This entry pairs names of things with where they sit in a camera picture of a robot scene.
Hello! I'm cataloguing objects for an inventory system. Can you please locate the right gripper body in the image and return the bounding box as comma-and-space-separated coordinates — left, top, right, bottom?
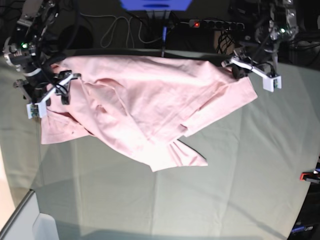
13, 71, 81, 119

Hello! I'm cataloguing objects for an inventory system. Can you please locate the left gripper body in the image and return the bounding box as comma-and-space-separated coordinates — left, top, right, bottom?
221, 47, 282, 92

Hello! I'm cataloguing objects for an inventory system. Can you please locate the pink t-shirt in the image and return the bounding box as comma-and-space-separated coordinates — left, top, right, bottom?
41, 55, 258, 172

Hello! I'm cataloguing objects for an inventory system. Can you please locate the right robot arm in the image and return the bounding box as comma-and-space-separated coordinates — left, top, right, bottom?
2, 0, 81, 119

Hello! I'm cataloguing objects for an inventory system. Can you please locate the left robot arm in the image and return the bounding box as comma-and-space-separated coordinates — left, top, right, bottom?
221, 0, 299, 92

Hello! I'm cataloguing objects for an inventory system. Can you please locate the black power strip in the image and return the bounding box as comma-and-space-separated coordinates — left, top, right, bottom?
188, 19, 245, 31

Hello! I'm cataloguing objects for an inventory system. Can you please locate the grey-green table cloth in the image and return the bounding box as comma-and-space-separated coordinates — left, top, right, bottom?
0, 60, 320, 240

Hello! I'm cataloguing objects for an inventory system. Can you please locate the red black clamp centre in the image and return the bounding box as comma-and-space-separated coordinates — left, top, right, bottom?
161, 25, 167, 58

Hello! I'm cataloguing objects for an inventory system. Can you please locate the red black clamp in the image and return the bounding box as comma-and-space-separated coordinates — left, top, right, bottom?
161, 25, 167, 58
300, 169, 320, 184

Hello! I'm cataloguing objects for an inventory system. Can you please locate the red black clamp right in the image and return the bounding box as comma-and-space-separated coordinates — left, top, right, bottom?
300, 169, 320, 184

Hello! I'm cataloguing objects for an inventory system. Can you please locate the white plastic bin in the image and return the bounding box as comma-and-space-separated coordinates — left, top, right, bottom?
32, 213, 60, 240

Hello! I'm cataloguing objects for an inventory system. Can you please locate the white cable loop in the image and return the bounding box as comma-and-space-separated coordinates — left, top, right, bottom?
99, 14, 137, 50

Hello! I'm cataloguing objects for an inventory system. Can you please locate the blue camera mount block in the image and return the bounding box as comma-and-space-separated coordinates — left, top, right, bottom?
120, 0, 192, 11

